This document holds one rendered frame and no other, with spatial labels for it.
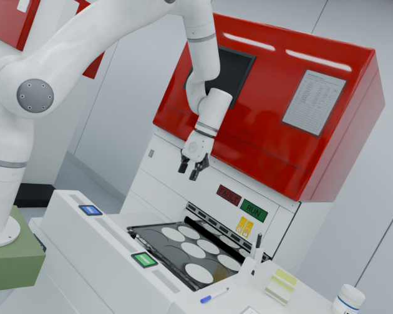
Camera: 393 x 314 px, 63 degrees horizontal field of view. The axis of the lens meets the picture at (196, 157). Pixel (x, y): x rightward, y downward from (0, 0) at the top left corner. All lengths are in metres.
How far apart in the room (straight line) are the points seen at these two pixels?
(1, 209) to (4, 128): 0.19
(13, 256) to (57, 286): 0.28
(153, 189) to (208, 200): 0.33
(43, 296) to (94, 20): 0.82
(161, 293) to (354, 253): 2.12
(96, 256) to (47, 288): 0.24
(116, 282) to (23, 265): 0.23
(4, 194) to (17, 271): 0.18
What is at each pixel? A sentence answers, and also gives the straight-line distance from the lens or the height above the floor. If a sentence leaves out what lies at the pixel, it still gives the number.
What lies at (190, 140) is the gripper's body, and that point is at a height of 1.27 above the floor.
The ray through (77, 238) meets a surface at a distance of 1.03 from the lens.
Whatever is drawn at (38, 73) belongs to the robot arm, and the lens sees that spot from 0.74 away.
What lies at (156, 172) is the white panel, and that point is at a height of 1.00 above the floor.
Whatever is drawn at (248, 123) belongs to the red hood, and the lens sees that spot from 1.33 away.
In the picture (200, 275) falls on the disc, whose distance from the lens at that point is 1.10.
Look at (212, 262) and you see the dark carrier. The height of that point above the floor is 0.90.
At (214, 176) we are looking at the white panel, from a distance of 1.43.
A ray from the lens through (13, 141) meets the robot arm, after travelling 0.82.
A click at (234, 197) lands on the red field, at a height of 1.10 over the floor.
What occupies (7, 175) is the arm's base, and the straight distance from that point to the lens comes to 0.84.
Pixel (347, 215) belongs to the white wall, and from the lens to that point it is 2.75.
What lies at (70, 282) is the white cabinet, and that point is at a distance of 1.06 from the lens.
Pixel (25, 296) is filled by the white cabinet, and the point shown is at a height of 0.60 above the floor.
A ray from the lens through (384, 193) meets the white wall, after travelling 2.73.
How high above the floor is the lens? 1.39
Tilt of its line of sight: 8 degrees down
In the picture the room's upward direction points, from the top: 24 degrees clockwise
